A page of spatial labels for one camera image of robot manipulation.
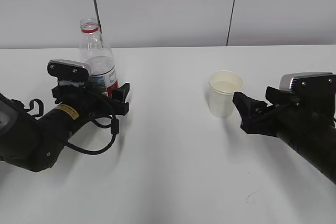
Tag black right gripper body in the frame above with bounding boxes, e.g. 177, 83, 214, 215
240, 100, 335, 137

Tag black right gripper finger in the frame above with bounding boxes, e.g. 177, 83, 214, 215
233, 92, 267, 119
265, 87, 289, 105

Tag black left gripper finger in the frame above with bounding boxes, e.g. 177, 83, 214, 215
112, 83, 130, 103
83, 80, 106, 97

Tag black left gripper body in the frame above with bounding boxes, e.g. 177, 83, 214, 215
51, 85, 129, 115

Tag white paper cup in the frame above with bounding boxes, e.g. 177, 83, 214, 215
208, 70, 244, 119

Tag clear plastic water bottle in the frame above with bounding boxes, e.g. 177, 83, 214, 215
79, 17, 119, 98

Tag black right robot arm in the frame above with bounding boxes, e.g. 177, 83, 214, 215
233, 87, 335, 182

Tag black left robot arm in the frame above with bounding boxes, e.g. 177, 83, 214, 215
1, 82, 130, 172

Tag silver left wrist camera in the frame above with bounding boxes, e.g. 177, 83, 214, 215
47, 59, 91, 87

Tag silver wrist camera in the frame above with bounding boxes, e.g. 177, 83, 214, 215
279, 71, 336, 119
47, 59, 91, 87

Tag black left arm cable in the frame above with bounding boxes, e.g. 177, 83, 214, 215
67, 90, 121, 155

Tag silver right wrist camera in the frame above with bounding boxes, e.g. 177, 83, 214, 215
279, 71, 336, 119

